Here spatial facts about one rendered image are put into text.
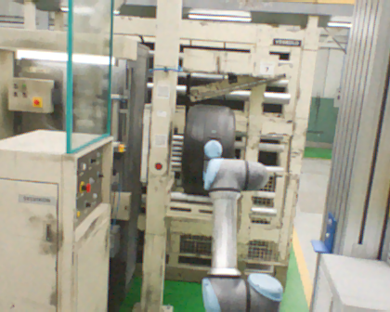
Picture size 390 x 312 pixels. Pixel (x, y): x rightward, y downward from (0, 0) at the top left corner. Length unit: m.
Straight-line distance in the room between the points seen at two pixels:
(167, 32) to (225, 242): 1.36
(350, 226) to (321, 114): 10.49
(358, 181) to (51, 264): 1.27
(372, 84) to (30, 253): 1.42
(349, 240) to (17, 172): 1.25
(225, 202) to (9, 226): 0.89
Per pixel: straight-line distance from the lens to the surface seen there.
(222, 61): 2.54
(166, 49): 2.31
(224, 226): 1.36
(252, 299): 1.35
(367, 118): 0.89
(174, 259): 3.19
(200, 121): 2.18
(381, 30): 0.90
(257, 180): 1.41
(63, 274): 1.76
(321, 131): 11.43
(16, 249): 1.79
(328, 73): 11.46
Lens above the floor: 1.59
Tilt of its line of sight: 11 degrees down
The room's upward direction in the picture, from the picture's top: 4 degrees clockwise
